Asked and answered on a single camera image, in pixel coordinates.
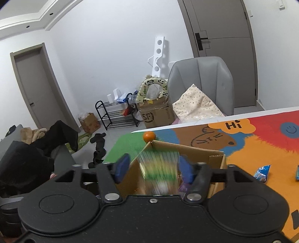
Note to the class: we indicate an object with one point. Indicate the small printed cardboard box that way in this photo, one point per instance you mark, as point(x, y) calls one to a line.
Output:
point(90, 122)

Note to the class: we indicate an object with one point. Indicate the black shoe rack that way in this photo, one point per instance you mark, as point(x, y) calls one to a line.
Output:
point(105, 116)

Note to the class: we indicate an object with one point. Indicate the orange fruit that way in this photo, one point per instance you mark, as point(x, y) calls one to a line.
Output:
point(149, 137)

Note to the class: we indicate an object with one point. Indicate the clear plastic bags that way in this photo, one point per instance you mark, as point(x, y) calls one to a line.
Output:
point(130, 98)

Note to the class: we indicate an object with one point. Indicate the cream dotted cushion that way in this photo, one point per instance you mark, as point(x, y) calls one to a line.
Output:
point(198, 105)

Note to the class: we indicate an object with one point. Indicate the dark grey sofa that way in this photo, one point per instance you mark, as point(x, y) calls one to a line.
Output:
point(63, 158)

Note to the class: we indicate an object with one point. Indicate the beige plush cloth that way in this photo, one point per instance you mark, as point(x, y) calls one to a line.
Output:
point(32, 135)

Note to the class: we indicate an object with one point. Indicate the taped cardboard box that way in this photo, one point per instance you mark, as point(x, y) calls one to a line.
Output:
point(158, 114)

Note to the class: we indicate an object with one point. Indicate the colourful printed table mat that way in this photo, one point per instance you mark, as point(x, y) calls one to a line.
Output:
point(245, 151)

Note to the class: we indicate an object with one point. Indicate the blue snack packet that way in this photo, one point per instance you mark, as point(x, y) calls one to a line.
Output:
point(262, 173)

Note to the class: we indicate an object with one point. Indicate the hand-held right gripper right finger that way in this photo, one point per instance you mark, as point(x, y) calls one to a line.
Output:
point(186, 171)

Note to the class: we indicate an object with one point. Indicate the grey side door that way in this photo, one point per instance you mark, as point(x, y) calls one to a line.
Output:
point(39, 88)

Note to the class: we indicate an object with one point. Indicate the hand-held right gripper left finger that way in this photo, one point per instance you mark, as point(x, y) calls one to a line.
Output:
point(122, 167)

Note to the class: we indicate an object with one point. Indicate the grey chair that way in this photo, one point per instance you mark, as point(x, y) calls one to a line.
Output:
point(210, 72)

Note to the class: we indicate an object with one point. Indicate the black jacket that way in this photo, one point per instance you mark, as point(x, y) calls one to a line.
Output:
point(23, 166)

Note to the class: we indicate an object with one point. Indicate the white holed wall rack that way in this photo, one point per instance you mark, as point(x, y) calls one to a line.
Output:
point(158, 56)

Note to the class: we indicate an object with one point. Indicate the purple snack packet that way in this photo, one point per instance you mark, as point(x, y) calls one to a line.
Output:
point(184, 188)

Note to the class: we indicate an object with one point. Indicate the white containers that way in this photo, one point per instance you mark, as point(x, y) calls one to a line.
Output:
point(113, 98)

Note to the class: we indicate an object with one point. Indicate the black pants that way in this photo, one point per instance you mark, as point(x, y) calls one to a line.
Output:
point(60, 135)

